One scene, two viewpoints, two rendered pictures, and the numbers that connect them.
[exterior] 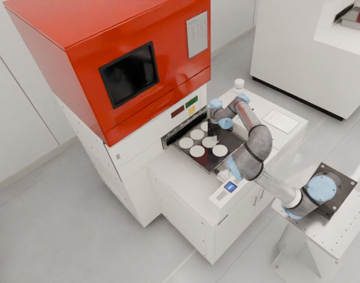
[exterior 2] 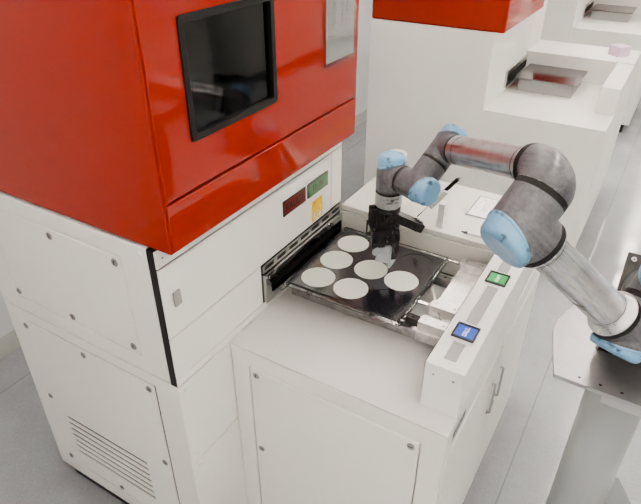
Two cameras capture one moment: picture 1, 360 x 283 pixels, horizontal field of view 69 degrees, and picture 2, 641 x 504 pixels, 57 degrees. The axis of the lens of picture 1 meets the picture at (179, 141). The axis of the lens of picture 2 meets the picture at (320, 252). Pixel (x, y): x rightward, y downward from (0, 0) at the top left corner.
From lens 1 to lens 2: 0.63 m
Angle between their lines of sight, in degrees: 23
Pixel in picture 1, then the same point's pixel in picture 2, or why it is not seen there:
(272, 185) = (585, 273)
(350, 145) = not seen: hidden behind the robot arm
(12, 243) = not seen: outside the picture
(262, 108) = (457, 197)
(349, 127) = not seen: hidden behind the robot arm
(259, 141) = (553, 162)
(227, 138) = (407, 258)
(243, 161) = (530, 210)
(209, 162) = (389, 304)
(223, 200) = (463, 360)
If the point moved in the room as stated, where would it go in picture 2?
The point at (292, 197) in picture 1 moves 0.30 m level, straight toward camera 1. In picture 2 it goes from (622, 304) to (638, 404)
